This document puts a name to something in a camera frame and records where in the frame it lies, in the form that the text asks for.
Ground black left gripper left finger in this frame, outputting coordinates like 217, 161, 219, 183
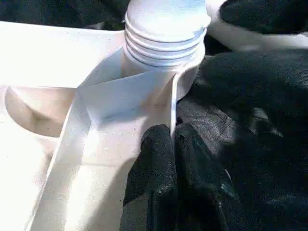
120, 124, 179, 231

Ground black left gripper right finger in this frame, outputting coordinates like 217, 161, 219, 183
174, 122, 244, 231

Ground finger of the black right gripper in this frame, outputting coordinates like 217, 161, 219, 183
220, 0, 308, 34

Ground black mat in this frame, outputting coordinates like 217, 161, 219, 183
0, 0, 308, 231

